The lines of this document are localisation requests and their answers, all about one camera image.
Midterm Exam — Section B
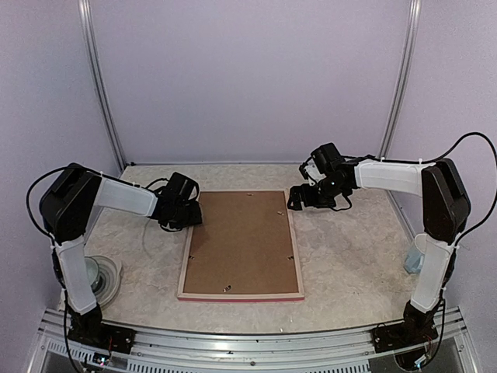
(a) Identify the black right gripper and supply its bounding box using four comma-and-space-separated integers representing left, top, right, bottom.
288, 176, 347, 210

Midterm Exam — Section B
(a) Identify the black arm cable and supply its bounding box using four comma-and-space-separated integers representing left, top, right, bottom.
25, 166, 172, 242
341, 132, 497, 249

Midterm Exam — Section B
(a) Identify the left aluminium corner post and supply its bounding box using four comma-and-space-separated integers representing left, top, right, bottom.
78, 0, 127, 172

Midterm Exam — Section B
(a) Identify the brown cardboard backing board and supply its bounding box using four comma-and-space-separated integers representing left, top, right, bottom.
182, 191, 300, 295

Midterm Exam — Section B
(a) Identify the right aluminium corner post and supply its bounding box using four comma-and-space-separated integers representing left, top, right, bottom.
377, 0, 422, 159

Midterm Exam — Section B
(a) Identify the aluminium front rail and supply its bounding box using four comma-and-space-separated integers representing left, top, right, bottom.
38, 306, 471, 373

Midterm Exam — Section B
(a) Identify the pink wooden picture frame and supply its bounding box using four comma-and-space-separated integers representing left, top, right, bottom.
176, 188, 306, 303

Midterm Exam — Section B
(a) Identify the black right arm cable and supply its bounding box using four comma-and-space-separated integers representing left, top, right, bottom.
341, 132, 497, 249

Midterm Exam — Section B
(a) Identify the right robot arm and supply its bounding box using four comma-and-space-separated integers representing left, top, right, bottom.
287, 143, 471, 352

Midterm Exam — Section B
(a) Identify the aluminium corner post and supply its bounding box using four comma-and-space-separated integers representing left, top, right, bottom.
377, 0, 422, 159
78, 0, 127, 172

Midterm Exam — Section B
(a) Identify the green ceramic bowl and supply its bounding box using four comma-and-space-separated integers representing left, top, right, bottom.
85, 256, 100, 291

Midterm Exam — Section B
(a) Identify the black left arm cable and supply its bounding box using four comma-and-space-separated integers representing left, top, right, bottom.
25, 166, 172, 242

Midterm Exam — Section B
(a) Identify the light blue ceramic mug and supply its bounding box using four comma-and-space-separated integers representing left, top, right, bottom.
404, 233, 426, 274

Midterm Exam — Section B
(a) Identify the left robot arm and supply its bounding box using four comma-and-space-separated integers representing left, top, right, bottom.
39, 163, 202, 350

